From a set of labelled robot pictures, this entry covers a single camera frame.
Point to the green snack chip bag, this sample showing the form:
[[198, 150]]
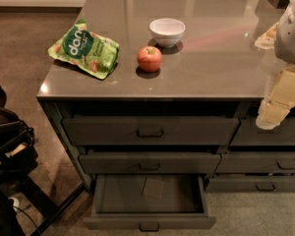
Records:
[[92, 53]]

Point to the white ceramic bowl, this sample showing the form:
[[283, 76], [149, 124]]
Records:
[[167, 32]]

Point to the red apple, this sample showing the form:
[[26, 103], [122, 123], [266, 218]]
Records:
[[149, 58]]

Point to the grey paper in drawer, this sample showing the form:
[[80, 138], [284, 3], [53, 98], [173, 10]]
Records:
[[153, 188]]

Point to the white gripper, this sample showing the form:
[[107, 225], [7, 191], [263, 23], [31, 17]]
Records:
[[291, 36]]

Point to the grey drawer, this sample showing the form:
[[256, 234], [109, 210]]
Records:
[[249, 134], [251, 184], [257, 162], [149, 162], [118, 203], [147, 130]]

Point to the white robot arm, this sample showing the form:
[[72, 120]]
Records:
[[284, 44]]

